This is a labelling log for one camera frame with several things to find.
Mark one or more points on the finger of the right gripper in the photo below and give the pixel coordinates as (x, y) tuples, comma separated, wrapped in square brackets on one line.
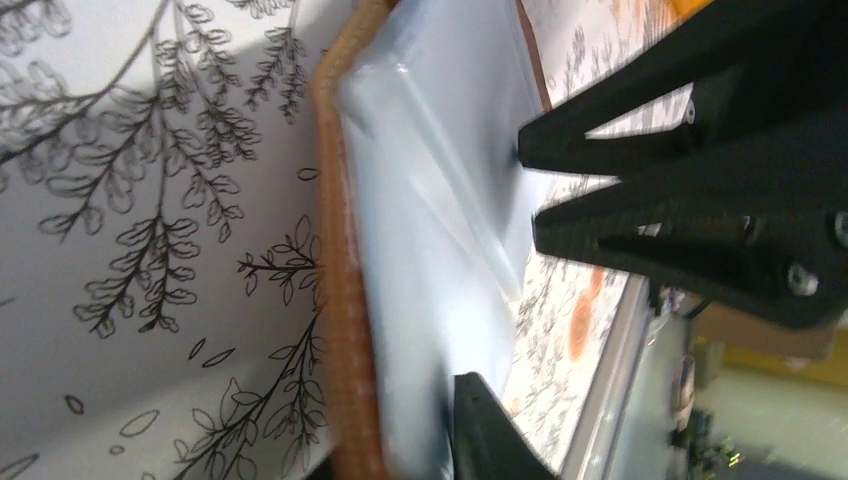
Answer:
[(730, 70), (747, 225)]

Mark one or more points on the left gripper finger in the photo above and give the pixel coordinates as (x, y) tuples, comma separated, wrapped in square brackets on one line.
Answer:
[(485, 443)]

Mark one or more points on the floral table mat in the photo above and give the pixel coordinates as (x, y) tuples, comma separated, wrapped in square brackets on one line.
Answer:
[(162, 302)]

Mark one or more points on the aluminium rail frame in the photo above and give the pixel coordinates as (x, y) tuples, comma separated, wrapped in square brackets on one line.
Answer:
[(591, 450)]

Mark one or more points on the brown leather card holder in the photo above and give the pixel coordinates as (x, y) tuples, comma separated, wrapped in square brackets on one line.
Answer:
[(425, 216)]

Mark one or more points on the orange storage bin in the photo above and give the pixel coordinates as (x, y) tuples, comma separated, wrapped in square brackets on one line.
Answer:
[(685, 8)]

